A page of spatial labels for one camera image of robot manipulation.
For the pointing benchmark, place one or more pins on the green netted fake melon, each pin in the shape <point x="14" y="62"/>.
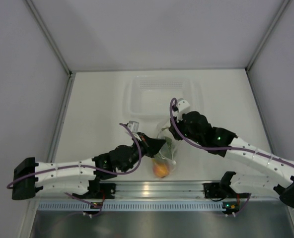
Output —
<point x="167" y="135"/>

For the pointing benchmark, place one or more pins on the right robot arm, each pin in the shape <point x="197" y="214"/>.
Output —
<point x="276" y="177"/>

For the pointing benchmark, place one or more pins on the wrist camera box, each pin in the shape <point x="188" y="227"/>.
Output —
<point x="133" y="126"/>
<point x="183" y="107"/>

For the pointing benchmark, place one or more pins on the white perforated plastic basket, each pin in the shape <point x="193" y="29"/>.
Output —
<point x="149" y="96"/>

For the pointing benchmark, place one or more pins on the pink fake food piece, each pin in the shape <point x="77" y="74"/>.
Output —
<point x="160" y="168"/>

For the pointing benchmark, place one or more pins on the clear zip top bag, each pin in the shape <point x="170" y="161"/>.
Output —
<point x="165" y="161"/>

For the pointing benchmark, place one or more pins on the aluminium mounting rail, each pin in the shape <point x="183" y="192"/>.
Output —
<point x="211" y="190"/>

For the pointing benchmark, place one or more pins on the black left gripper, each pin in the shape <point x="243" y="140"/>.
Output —
<point x="151" y="146"/>

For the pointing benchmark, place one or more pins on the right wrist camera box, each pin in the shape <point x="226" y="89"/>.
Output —
<point x="183" y="107"/>

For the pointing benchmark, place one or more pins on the slotted grey cable duct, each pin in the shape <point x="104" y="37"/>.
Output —
<point x="136" y="206"/>

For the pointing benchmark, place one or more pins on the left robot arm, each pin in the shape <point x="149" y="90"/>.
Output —
<point x="81" y="178"/>

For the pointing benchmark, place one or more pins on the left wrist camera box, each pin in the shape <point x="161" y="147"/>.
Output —
<point x="133" y="126"/>

